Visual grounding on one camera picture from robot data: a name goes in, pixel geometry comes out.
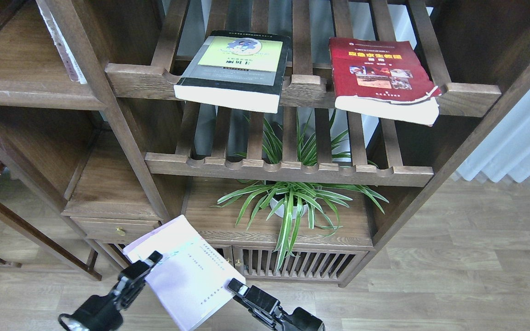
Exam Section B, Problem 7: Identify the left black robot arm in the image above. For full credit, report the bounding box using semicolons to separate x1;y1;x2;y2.
58;251;162;331

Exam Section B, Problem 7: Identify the upright book worn spine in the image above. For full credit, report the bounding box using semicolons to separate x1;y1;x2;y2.
36;0;87;84

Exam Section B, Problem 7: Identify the brass drawer knob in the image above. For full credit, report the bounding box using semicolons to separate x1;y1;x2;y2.
115;228;126;236

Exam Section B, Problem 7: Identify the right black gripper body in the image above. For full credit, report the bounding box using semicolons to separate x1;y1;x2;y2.
242;285;326;331

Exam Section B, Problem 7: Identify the black yellow thick book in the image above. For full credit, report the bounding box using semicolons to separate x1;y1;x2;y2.
174;31;292;114

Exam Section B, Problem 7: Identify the wooden furniture at left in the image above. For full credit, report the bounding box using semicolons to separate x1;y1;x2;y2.
0;138;102;282

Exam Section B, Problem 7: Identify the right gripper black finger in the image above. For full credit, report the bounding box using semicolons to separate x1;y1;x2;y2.
227;278;250;297

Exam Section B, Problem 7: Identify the dark wooden bookshelf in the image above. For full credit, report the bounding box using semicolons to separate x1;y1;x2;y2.
0;0;530;287

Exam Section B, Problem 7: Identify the green spider plant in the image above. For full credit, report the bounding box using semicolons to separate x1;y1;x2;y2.
213;119;389;272

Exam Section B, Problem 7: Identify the white plant pot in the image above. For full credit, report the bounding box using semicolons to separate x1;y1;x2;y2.
269;193;308;218

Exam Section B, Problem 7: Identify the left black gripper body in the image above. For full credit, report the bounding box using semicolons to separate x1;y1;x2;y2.
58;261;149;331

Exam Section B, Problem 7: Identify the red cover book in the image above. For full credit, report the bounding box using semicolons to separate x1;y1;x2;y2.
329;37;441;126

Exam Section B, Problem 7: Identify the lavender white book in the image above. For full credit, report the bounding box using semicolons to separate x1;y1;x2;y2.
124;215;246;331

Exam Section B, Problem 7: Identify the white curtain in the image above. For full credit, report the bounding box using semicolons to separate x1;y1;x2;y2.
454;90;530;183

